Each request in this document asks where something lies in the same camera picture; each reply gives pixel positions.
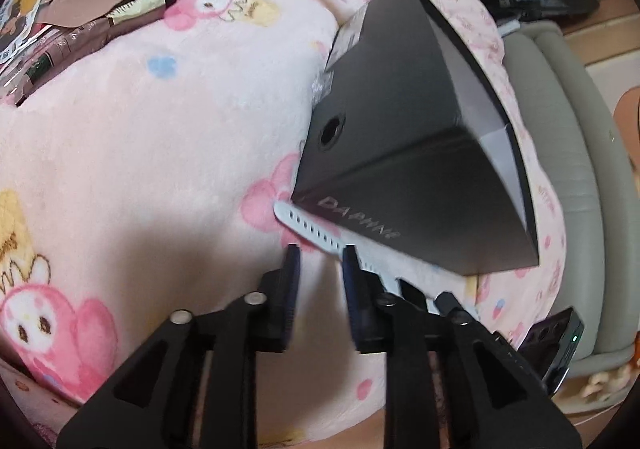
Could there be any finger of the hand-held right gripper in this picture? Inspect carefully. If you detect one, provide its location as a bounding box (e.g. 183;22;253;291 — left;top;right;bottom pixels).
398;279;431;314
433;291;474;319

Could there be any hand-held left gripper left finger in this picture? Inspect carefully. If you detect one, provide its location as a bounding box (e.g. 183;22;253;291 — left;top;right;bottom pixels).
56;243;302;449

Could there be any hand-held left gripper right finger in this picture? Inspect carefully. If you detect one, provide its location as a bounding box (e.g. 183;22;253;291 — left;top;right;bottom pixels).
341;245;583;449

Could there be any white smartwatch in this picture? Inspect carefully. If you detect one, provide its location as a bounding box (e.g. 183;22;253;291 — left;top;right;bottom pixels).
274;200;478;322

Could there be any black shoe box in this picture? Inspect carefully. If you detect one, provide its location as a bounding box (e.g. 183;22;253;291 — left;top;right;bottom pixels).
290;0;541;277

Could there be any pink cartoon printed blanket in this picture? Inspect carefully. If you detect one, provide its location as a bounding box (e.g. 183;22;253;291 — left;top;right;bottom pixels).
0;0;568;449

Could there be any clear plastic wrap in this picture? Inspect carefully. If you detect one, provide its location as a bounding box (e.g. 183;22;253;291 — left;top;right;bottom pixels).
311;72;335;102

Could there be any peach cartoon rug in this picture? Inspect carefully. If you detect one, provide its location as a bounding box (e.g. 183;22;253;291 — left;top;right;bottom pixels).
612;86;640;165

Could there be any cream cosmetic tube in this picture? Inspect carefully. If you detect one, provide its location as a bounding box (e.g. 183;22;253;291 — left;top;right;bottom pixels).
105;0;180;26

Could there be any dark brown tube packet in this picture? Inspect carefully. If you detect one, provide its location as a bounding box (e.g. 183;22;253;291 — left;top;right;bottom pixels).
22;12;166;95

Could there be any cartoon figure sticker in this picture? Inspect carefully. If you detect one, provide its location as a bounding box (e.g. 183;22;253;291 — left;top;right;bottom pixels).
0;0;53;62

